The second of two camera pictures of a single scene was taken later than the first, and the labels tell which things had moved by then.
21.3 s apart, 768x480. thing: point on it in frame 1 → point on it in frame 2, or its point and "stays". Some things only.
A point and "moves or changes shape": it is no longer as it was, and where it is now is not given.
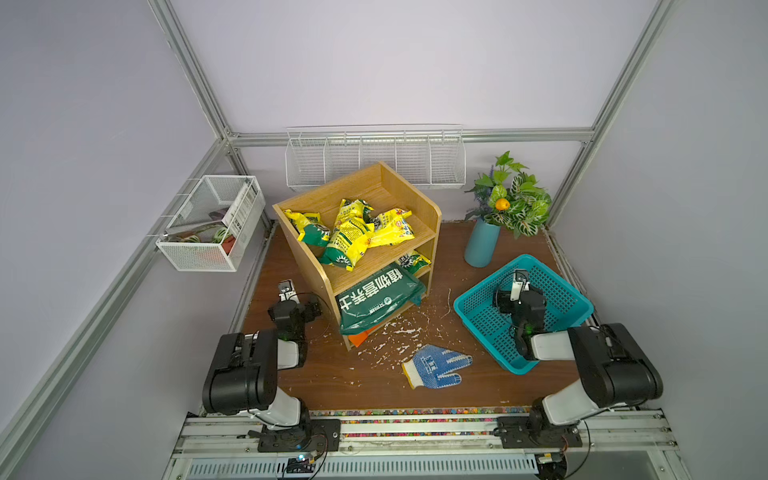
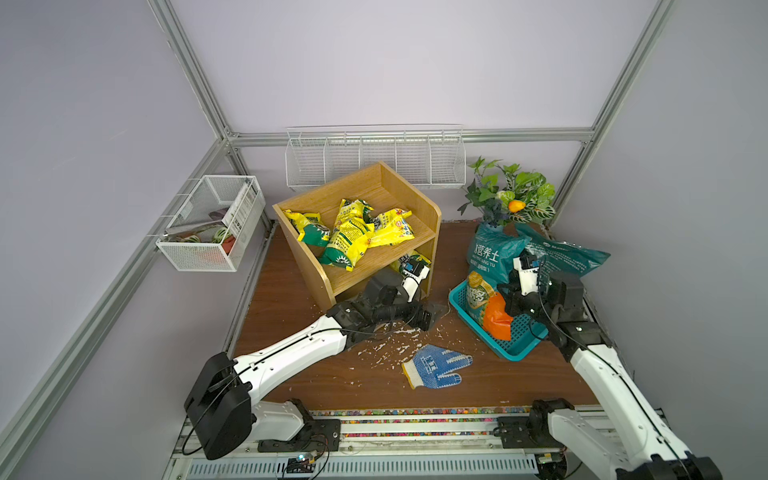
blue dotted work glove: x=428 y=367 stays
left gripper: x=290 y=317 → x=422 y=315
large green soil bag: x=376 y=298 moves or changes shape
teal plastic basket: x=492 y=328 moves or changes shape
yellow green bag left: x=311 y=231 stays
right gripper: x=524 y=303 stays
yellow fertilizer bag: x=391 y=227 stays
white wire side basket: x=212 y=229 stays
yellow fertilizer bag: x=350 y=234 stays
